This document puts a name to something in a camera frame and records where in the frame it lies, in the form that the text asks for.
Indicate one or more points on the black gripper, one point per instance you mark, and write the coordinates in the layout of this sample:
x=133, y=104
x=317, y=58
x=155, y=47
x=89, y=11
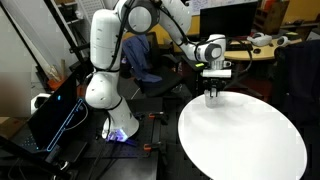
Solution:
x=214, y=84

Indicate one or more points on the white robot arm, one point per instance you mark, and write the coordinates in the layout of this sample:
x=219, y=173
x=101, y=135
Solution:
x=121, y=33

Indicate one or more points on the black office chair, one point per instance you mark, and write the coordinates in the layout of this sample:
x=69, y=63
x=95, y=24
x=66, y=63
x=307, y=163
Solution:
x=172, y=69

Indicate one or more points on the white VR headset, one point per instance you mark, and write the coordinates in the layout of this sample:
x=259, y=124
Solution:
x=259, y=39

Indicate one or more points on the black computer monitor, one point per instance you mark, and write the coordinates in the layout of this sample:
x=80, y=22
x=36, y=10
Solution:
x=231, y=20

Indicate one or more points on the blue cloth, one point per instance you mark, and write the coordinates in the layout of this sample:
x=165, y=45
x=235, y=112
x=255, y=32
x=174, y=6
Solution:
x=136, y=49

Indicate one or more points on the black laptop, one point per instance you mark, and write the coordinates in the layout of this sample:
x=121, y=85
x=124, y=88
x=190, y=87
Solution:
x=48, y=123

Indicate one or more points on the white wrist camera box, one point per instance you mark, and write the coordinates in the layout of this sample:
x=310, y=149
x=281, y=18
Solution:
x=217, y=73

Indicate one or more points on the orange handled clamp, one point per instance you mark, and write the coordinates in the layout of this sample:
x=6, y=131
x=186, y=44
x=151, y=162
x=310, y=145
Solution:
x=161, y=147
x=163, y=117

